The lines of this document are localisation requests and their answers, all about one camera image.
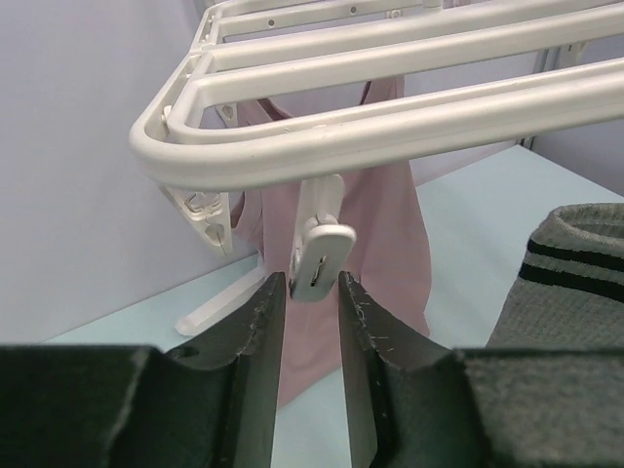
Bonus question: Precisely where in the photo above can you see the white clip drying hanger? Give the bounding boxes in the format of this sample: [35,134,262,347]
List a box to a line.
[130,1,623,255]

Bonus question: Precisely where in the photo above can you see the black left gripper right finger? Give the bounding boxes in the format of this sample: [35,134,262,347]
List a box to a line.
[338,272,623,467]

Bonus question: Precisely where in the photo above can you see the pink tank top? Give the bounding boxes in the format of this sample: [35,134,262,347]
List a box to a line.
[229,80,433,409]

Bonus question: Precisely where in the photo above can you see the white clothespin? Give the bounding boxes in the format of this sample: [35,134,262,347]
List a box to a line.
[289,175,357,302]

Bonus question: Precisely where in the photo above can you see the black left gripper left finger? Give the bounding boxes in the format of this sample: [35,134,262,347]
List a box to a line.
[1,273,286,467]

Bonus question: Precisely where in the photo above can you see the grey striped sock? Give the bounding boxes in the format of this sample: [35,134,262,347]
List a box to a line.
[487,203,623,347]

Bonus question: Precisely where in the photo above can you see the grey metal clothes stand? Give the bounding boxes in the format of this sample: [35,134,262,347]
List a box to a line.
[175,266,265,336]

